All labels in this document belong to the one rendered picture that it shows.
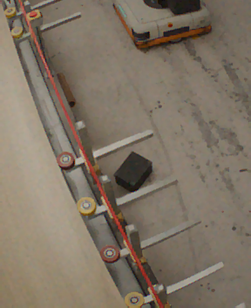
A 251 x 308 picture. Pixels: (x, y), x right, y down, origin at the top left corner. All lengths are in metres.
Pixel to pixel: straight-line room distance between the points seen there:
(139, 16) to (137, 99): 0.68
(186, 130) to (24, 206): 1.53
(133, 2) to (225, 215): 1.85
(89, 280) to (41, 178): 0.55
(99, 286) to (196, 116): 1.79
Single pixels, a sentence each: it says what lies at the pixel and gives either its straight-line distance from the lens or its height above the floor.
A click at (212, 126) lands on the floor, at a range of 3.31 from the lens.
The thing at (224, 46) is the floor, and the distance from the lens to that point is 3.83.
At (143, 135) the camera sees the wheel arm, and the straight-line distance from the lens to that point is 2.26.
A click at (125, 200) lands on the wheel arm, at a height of 0.82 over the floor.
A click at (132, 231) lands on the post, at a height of 1.17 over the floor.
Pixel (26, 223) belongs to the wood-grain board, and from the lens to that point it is 2.07.
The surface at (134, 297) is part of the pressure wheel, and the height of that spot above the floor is 0.90.
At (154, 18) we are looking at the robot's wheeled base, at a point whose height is 0.28.
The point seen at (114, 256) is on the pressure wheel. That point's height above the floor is 0.91.
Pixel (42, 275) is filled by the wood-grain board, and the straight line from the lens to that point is 1.97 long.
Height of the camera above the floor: 2.73
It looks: 57 degrees down
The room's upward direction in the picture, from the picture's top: 9 degrees counter-clockwise
